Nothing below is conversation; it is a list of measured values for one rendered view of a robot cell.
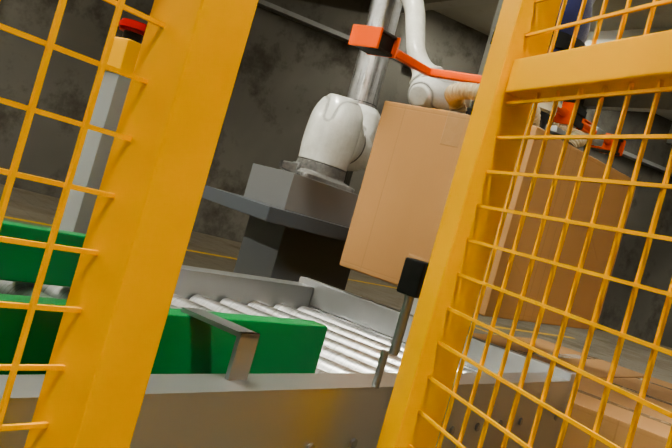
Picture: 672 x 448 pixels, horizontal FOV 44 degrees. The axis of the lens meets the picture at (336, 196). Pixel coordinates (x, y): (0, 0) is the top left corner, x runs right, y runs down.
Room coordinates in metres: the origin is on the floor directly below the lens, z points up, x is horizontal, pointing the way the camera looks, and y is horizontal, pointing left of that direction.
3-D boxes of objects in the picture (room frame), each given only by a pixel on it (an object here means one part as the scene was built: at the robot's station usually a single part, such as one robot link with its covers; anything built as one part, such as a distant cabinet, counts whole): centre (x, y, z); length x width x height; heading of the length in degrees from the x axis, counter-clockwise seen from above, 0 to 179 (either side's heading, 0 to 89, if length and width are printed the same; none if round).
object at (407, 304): (1.02, -0.12, 0.68); 0.03 x 0.02 x 0.17; 54
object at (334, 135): (2.52, 0.06, 1.02); 0.18 x 0.16 x 0.22; 161
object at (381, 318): (1.84, -0.26, 0.58); 0.70 x 0.03 x 0.06; 54
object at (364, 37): (1.96, 0.01, 1.20); 0.09 x 0.08 x 0.05; 52
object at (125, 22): (1.66, 0.48, 1.02); 0.07 x 0.07 x 0.04
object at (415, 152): (2.04, -0.39, 0.87); 0.60 x 0.40 x 0.40; 140
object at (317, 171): (2.50, 0.08, 0.88); 0.22 x 0.18 x 0.06; 117
